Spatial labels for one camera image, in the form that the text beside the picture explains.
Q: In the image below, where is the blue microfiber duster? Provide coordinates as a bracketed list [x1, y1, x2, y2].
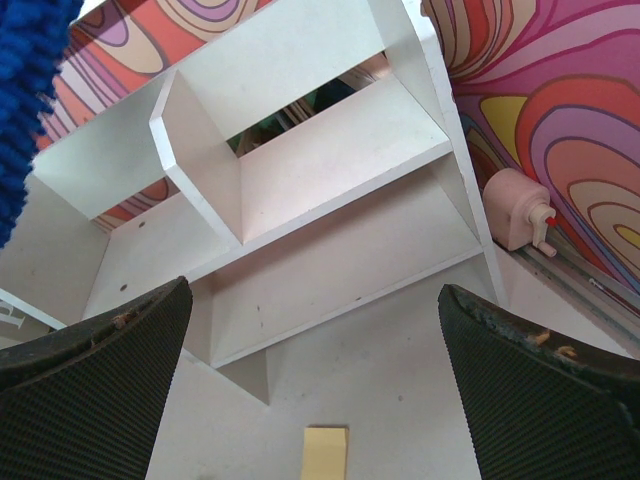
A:
[1, 0, 83, 245]

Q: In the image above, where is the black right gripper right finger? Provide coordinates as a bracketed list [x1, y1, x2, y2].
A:
[438, 284, 639, 479]

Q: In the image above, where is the grey Lonely Ones book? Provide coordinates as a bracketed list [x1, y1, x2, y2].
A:
[1, 288, 66, 349]

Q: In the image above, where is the white bookshelf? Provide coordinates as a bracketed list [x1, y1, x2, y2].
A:
[1, 1, 507, 401]

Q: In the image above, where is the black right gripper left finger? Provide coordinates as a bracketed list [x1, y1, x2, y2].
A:
[1, 277, 193, 479]

